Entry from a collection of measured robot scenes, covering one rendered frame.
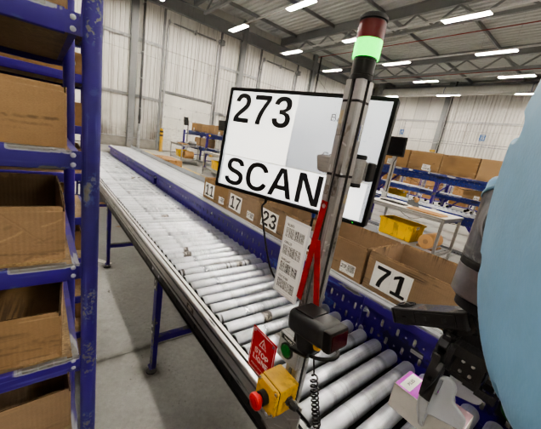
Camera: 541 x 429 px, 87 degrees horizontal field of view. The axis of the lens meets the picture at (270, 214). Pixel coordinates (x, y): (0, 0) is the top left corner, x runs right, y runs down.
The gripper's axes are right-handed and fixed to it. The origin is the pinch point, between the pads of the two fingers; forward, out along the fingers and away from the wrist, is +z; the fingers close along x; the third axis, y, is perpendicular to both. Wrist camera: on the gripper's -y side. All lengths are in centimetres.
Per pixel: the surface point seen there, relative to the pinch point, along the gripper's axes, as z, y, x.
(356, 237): 6, -75, 88
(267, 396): 19.6, -26.8, -8.2
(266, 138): -37, -57, 2
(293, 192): -24, -45, 6
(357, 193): -27.7, -29.8, 11.7
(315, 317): -4.1, -21.0, -5.5
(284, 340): 8.1, -29.5, -3.5
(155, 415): 105, -102, -5
